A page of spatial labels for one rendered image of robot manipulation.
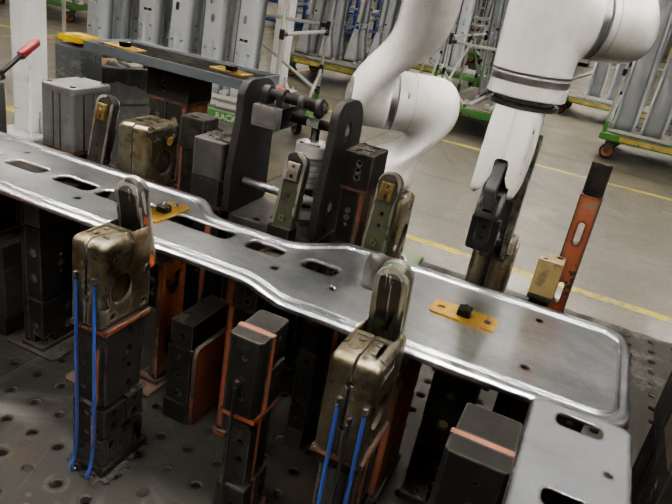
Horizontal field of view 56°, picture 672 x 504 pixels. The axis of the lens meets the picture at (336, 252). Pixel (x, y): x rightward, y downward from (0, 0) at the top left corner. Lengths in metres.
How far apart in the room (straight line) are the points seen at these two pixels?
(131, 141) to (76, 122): 0.13
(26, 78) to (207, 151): 3.75
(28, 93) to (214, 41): 1.48
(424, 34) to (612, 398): 0.71
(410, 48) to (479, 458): 0.79
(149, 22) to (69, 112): 4.48
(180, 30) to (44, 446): 4.75
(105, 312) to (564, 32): 0.59
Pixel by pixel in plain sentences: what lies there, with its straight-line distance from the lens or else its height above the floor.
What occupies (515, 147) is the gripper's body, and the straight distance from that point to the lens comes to 0.70.
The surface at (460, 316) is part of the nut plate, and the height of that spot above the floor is 1.00.
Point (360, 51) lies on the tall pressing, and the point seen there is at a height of 0.44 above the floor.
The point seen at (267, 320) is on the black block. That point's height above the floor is 0.99.
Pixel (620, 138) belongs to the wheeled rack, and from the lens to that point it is 7.44.
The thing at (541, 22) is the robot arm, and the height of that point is 1.36.
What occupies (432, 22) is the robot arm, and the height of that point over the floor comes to 1.31.
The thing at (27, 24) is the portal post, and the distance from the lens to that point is 4.74.
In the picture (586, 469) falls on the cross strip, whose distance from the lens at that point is 0.64.
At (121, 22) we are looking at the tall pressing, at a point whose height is 0.70.
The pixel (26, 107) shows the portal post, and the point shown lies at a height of 0.20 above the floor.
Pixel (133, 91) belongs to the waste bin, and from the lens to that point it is 3.75.
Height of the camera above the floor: 1.37
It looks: 24 degrees down
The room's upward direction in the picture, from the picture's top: 10 degrees clockwise
